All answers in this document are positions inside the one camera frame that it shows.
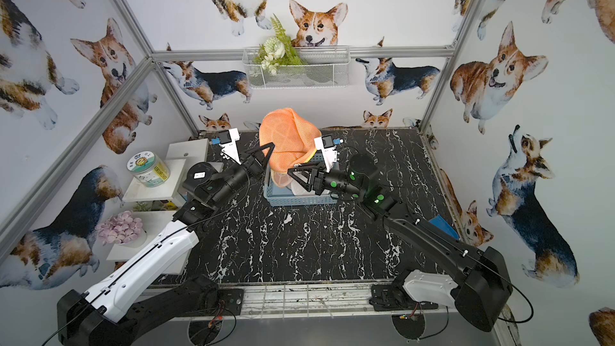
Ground white wire wall basket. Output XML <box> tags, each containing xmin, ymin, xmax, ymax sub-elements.
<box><xmin>242</xmin><ymin>46</ymin><xmax>351</xmax><ymax>89</ymax></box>

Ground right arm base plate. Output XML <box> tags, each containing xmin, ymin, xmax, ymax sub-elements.
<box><xmin>368</xmin><ymin>284</ymin><xmax>439</xmax><ymax>312</ymax></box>

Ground pink flower bunch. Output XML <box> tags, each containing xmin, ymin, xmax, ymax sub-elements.
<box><xmin>96</xmin><ymin>211</ymin><xmax>145</xmax><ymax>245</ymax></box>

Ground green labelled round jar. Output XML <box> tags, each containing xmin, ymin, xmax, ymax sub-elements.
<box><xmin>127</xmin><ymin>151</ymin><xmax>171</xmax><ymax>188</ymax></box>

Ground light blue perforated plastic basket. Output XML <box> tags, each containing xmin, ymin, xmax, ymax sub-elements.
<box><xmin>264</xmin><ymin>166</ymin><xmax>338</xmax><ymax>207</ymax></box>

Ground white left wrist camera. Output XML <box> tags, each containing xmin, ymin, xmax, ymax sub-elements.
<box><xmin>211</xmin><ymin>128</ymin><xmax>241</xmax><ymax>164</ymax></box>

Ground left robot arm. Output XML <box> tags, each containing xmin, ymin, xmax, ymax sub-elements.
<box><xmin>55</xmin><ymin>143</ymin><xmax>275</xmax><ymax>345</ymax></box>

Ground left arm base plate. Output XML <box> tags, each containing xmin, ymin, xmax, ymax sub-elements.
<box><xmin>189</xmin><ymin>288</ymin><xmax>244</xmax><ymax>317</ymax></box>

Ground white tiered wooden shelf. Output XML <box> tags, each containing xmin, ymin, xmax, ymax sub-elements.
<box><xmin>107</xmin><ymin>139</ymin><xmax>209</xmax><ymax>263</ymax></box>

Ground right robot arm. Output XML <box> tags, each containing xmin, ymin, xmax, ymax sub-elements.
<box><xmin>288</xmin><ymin>155</ymin><xmax>513</xmax><ymax>333</ymax></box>

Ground blue flat tool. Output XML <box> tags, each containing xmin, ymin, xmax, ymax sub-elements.
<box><xmin>429</xmin><ymin>215</ymin><xmax>460</xmax><ymax>240</ymax></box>

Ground green artificial fern plant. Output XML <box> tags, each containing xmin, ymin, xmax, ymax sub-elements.
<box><xmin>254</xmin><ymin>14</ymin><xmax>304</xmax><ymax>75</ymax></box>

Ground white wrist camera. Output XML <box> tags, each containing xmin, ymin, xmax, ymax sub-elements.
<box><xmin>211</xmin><ymin>128</ymin><xmax>241</xmax><ymax>164</ymax></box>
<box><xmin>314</xmin><ymin>135</ymin><xmax>344</xmax><ymax>171</ymax></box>

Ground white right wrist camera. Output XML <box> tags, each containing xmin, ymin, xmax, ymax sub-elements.
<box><xmin>314</xmin><ymin>135</ymin><xmax>344</xmax><ymax>171</ymax></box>

